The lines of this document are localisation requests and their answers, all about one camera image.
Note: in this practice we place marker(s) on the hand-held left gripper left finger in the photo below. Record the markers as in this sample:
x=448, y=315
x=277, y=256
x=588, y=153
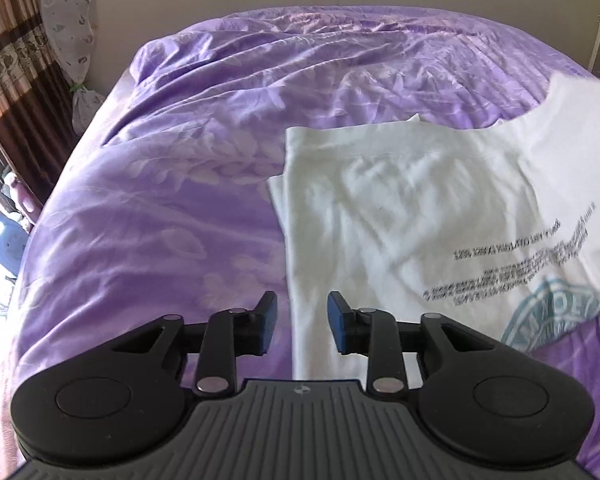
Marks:
x=269, y=322

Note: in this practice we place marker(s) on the cream printed sweatshirt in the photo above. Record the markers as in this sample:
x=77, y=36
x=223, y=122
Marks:
x=405, y=200

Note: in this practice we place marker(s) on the brown patterned curtain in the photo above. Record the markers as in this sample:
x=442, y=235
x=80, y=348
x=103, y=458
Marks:
x=15, y=60

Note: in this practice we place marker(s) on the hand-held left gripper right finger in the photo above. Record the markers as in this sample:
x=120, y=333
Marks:
x=338, y=324

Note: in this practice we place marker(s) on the purple bed sheet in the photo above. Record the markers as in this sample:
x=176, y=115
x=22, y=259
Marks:
x=180, y=200

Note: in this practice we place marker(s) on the pink bottle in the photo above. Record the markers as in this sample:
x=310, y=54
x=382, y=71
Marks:
x=20, y=195

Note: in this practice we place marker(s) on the blue plastic container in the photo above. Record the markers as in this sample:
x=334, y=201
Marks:
x=7, y=250

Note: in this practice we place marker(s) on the white patterned fabric cover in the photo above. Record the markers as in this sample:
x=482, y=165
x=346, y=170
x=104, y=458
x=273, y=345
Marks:
x=67, y=20

